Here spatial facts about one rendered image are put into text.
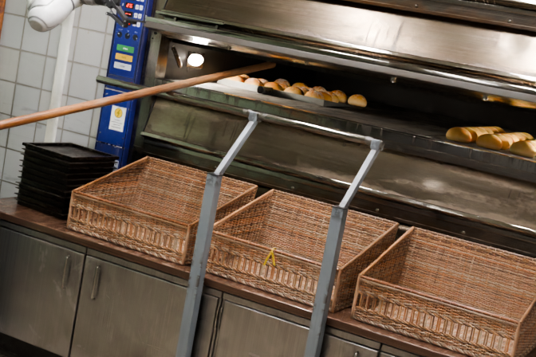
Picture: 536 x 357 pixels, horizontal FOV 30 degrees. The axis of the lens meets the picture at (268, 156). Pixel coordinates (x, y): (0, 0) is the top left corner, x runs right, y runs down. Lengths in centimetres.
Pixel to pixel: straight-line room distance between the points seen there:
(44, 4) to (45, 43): 92
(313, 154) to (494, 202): 73
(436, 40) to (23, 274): 182
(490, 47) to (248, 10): 100
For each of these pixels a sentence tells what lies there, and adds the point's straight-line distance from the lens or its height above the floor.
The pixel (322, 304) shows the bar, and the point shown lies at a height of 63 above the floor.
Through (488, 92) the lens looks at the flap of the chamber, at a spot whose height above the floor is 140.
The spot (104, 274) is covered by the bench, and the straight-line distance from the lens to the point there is 380.
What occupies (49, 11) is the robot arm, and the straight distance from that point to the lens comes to 373.
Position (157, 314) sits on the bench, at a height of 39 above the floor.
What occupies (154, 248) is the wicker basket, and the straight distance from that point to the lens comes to 371.
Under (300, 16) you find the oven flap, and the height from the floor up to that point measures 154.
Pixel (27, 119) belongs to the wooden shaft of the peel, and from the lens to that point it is 331.
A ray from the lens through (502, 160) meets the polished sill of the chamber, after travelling 367.
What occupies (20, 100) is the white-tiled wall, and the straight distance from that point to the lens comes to 473.
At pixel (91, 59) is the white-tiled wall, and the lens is 448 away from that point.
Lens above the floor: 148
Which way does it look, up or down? 7 degrees down
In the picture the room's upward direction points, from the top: 10 degrees clockwise
